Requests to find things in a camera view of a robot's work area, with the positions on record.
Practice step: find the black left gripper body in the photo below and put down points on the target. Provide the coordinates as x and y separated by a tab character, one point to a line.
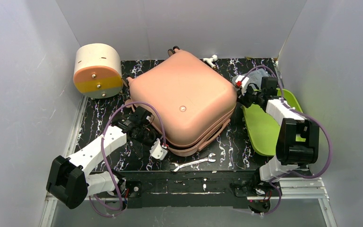
148	134

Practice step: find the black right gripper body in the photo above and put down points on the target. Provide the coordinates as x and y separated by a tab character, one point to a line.
245	97

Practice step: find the pink hard-shell suitcase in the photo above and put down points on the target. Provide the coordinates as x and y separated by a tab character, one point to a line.
191	102

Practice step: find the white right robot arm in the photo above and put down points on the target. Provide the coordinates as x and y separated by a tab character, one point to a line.
298	139

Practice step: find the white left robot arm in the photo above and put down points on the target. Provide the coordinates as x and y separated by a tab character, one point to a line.
71	180

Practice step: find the silver open-end wrench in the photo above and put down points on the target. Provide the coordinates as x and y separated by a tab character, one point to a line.
210	158

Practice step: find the clear plastic screw box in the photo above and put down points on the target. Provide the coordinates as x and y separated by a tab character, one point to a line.
257	75

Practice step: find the black spring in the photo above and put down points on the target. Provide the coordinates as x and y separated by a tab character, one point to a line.
138	153

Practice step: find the green plastic tray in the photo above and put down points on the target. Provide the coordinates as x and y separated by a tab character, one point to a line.
263	130

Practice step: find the cream cylindrical drum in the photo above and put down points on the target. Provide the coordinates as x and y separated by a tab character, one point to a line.
97	71

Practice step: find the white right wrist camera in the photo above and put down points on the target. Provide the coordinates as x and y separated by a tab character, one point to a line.
241	83

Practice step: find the aluminium frame rail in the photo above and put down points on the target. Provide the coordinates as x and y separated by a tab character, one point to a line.
86	173

